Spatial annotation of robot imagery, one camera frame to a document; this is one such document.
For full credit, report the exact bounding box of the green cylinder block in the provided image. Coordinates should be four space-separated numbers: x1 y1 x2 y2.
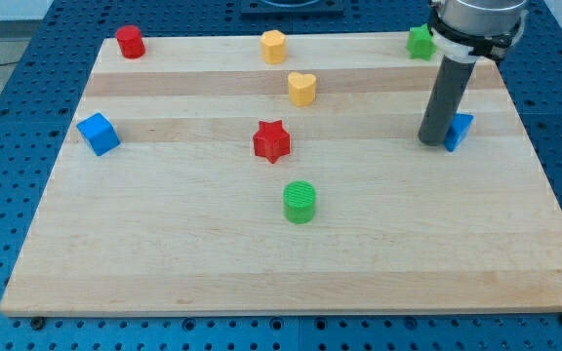
283 180 316 224

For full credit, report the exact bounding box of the blue cube block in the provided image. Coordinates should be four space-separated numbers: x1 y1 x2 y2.
76 113 120 156

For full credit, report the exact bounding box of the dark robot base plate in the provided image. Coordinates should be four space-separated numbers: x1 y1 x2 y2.
240 0 344 16

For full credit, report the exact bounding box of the yellow hexagon block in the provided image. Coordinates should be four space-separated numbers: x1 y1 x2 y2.
260 29 287 64

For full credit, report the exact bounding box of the blue triangle block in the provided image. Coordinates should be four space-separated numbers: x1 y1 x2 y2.
443 113 474 152

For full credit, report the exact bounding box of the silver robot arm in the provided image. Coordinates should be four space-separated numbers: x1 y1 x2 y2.
427 0 529 64

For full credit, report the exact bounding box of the yellow heart block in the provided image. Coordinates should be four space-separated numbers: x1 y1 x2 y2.
287 72 317 107

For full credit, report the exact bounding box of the red cylinder block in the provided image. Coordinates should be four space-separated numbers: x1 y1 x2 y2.
115 25 145 59

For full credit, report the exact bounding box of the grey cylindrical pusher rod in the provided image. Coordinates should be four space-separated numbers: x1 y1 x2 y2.
418 57 475 146

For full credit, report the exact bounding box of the green star block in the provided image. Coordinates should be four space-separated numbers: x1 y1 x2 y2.
406 23 436 60

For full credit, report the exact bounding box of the red star block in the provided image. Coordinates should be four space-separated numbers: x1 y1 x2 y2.
253 120 291 164

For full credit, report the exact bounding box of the wooden board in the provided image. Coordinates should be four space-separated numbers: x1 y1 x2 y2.
0 32 562 317

